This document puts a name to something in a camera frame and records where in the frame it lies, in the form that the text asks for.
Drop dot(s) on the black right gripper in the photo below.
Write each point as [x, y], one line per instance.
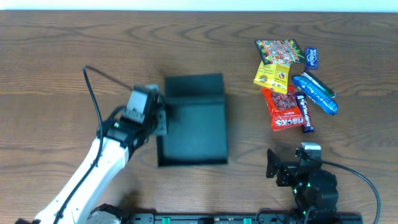
[285, 171]

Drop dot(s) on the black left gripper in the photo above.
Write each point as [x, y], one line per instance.
[160, 118]

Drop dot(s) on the dark green box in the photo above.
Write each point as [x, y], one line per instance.
[195, 108]

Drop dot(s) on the red Hacks candy bag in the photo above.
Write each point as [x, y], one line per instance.
[283, 109]

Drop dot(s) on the yellow snack packet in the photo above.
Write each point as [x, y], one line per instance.
[273, 76]

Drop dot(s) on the colourful Haribo candy bag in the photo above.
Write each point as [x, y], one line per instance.
[281, 52]

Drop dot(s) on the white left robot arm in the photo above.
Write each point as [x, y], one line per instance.
[125, 130]

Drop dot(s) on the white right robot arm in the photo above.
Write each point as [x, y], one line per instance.
[313, 188]

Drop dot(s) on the blue Oreo cookie pack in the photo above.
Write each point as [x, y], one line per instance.
[316, 94]

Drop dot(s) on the blue Dairy Milk chocolate bar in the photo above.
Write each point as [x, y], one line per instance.
[302, 103]

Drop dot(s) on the green and white wafer bar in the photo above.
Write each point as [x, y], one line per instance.
[319, 84]

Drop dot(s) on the small blue Eclipse mint box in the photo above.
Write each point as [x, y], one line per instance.
[311, 55]

